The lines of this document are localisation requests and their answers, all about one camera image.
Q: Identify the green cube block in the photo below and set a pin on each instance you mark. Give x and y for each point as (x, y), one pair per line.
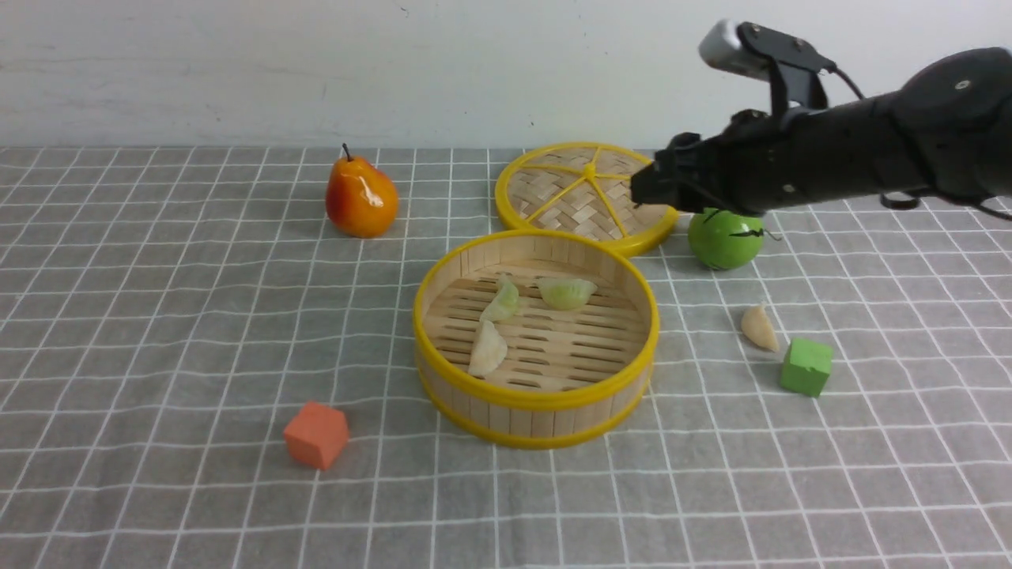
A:
(807, 366)

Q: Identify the green toy watermelon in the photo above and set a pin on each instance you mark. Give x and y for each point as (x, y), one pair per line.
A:
(723, 240)

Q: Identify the yellow-green dumpling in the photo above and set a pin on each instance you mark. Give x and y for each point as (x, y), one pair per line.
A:
(565, 294)

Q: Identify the orange cube block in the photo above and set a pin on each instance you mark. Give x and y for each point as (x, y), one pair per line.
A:
(316, 435)

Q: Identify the white dumpling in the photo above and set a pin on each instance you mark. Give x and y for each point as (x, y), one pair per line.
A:
(488, 350)
(757, 327)

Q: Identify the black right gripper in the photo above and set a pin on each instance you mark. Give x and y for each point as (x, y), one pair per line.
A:
(758, 165)

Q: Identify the bamboo steamer lid yellow rim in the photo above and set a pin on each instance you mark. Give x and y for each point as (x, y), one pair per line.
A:
(582, 188)

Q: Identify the green-tinted dumpling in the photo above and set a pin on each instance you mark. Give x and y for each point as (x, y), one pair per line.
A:
(505, 303)

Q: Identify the orange toy pear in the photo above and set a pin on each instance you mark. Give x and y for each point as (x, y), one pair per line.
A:
(360, 200)

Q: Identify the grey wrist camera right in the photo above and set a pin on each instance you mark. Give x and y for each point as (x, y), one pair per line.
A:
(791, 66)

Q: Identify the bamboo steamer tray yellow rim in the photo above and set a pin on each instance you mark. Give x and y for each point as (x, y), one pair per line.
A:
(568, 376)

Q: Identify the grey checkered tablecloth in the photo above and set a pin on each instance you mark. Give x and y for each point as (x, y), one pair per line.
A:
(167, 311)

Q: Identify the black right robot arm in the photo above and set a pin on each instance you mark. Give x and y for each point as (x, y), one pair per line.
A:
(944, 134)

